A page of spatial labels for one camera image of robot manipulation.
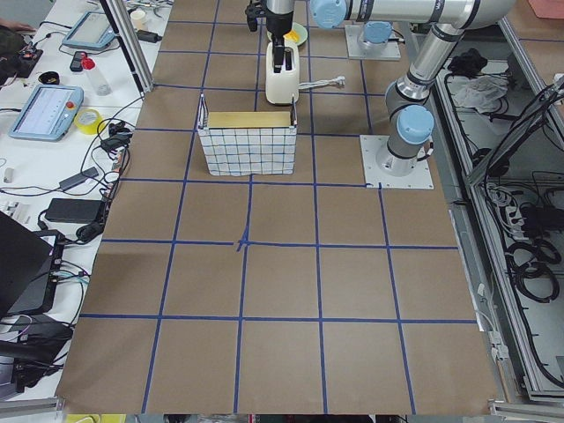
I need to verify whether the clear plastic bottle red cap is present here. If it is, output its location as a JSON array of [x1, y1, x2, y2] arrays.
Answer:
[[81, 56, 112, 96]]

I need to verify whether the yellow tape roll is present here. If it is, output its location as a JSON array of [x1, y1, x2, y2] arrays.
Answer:
[[73, 108, 106, 135]]

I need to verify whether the white toaster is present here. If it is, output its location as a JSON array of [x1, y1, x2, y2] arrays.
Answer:
[[265, 40, 300, 105]]

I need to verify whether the green plate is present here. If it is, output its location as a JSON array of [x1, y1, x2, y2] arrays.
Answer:
[[284, 22, 308, 47]]

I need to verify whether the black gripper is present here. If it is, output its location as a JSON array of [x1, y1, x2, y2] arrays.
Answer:
[[265, 0, 293, 73]]

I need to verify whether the black power adapter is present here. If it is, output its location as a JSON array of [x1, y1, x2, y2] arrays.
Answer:
[[45, 198, 103, 224]]

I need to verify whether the aluminium frame post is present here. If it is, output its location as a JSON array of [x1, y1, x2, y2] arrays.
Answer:
[[100, 0, 153, 95]]

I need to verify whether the teach pendant near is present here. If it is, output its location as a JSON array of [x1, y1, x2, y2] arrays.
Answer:
[[8, 85, 84, 142]]

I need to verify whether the teach pendant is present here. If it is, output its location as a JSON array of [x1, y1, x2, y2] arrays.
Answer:
[[8, 85, 84, 142], [62, 11, 115, 51]]

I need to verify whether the teach pendant far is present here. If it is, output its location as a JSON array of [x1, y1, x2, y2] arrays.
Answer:
[[62, 11, 115, 51]]

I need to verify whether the white toaster power cable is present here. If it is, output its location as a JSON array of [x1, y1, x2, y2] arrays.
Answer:
[[298, 76, 346, 91]]

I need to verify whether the black laptop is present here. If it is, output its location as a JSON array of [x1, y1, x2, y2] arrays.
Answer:
[[1, 213, 63, 317]]

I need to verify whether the grid cloth wooden basket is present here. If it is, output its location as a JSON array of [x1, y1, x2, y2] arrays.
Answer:
[[197, 95, 298, 176]]

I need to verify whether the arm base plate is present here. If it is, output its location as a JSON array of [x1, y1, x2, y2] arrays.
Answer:
[[345, 21, 401, 61], [360, 135, 434, 189]]

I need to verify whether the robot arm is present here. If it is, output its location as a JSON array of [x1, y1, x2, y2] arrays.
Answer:
[[309, 0, 515, 177], [246, 1, 393, 74]]

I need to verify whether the paper cup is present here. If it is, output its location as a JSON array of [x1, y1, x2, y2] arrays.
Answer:
[[130, 10, 148, 31]]

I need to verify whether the golden bread on plate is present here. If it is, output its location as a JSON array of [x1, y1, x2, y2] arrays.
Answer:
[[284, 30, 300, 44]]

